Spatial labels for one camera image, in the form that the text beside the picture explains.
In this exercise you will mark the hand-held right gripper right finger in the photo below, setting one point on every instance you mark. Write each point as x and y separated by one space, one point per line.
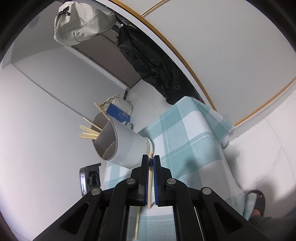
156 185

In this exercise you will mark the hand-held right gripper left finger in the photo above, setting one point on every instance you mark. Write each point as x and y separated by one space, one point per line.
144 185

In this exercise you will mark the pale wooden chopstick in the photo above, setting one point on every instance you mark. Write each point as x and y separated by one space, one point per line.
150 183

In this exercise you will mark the white utensil holder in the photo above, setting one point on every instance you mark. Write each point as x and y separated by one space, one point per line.
129 146

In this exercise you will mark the bunch of wooden chopsticks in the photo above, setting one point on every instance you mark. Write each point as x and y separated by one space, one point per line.
91 133

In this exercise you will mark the teal plaid tablecloth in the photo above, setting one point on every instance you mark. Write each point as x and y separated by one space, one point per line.
196 150

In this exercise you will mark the blue cardboard box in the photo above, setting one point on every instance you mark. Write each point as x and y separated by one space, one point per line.
119 114

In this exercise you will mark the cream canvas tote bag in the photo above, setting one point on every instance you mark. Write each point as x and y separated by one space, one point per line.
120 102

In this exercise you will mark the person's foot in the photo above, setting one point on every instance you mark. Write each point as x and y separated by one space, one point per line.
257 212

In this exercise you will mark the black slipper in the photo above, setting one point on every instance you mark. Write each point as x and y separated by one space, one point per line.
260 201

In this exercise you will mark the grey door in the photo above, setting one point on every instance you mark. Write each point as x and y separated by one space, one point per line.
104 60

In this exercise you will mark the black backpack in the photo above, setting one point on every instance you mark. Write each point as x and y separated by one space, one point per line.
157 64

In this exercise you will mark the person's leg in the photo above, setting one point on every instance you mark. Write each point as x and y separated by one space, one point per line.
270 228

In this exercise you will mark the white wardrobe with gold trim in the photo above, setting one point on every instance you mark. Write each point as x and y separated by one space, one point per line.
219 46

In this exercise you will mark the beige hanging bag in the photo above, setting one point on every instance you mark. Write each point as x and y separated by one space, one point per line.
81 23

